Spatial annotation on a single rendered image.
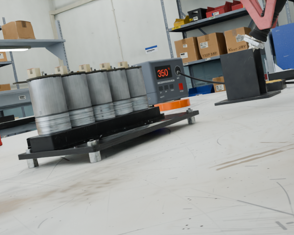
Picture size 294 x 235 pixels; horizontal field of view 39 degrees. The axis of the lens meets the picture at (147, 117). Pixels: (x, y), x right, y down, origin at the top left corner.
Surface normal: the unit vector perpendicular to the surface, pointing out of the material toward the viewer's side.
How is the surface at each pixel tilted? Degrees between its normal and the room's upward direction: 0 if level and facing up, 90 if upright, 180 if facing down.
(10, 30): 90
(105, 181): 0
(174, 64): 90
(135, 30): 90
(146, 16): 90
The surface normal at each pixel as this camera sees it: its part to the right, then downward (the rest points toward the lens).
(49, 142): -0.51, 0.15
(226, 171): -0.19, -0.98
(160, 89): 0.73, -0.10
